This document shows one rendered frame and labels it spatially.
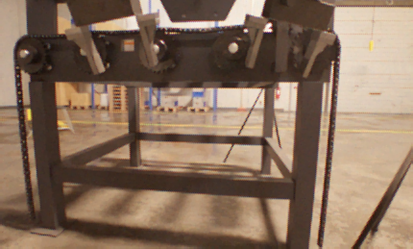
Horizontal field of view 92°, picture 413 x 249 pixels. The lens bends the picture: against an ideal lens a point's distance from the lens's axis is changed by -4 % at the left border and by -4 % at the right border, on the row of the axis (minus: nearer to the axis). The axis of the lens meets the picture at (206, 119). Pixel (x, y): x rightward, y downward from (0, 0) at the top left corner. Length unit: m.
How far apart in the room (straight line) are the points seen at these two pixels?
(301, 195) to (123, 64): 0.92
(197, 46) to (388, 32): 11.48
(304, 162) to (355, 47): 10.58
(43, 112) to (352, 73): 10.86
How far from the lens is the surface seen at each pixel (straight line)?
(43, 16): 1.27
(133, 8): 0.46
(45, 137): 1.22
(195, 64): 0.88
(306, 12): 0.49
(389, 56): 12.00
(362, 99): 11.35
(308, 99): 0.88
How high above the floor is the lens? 0.69
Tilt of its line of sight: 7 degrees down
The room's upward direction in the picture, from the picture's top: 1 degrees clockwise
